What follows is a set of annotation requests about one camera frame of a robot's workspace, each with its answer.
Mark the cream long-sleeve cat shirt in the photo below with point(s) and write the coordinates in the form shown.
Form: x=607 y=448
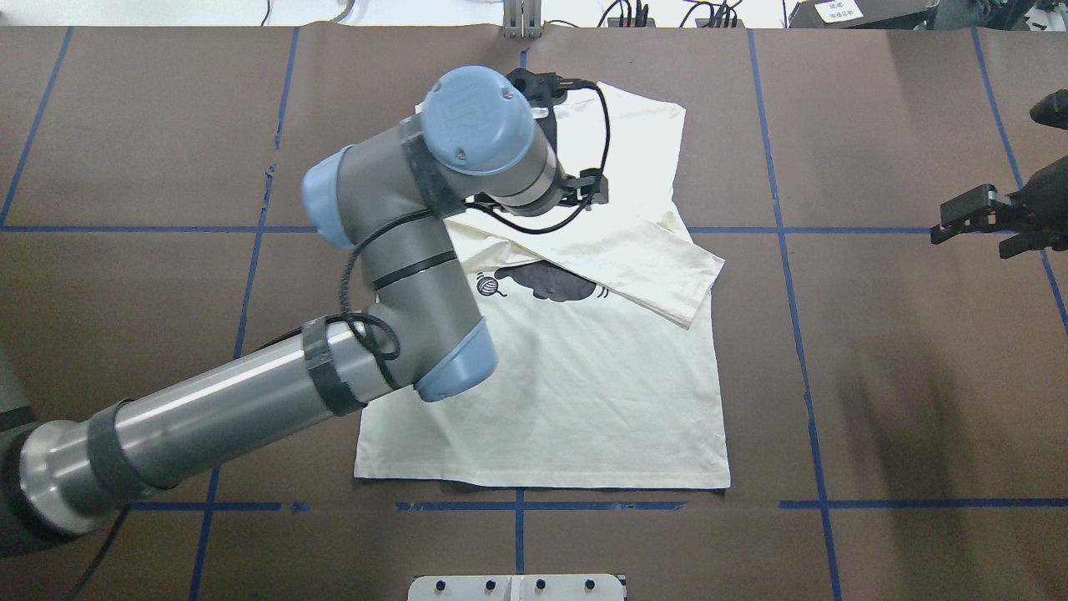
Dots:
x=607 y=374

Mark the white camera post base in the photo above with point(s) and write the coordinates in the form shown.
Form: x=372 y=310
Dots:
x=553 y=586

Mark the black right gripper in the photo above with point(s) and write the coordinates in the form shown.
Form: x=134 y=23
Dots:
x=1048 y=203

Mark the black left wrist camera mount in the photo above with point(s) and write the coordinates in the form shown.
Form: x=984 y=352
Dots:
x=545 y=91

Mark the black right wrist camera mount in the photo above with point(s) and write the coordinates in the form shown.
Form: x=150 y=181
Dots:
x=1051 y=111

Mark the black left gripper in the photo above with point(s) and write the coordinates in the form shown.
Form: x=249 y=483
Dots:
x=583 y=187

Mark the black box with label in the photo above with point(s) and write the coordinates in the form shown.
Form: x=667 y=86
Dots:
x=880 y=15

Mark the grey aluminium frame post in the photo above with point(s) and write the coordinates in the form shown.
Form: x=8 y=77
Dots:
x=522 y=19

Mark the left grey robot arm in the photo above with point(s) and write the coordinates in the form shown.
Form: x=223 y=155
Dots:
x=407 y=317

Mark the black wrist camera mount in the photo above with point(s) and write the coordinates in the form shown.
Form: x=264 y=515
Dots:
x=1051 y=111
x=545 y=91

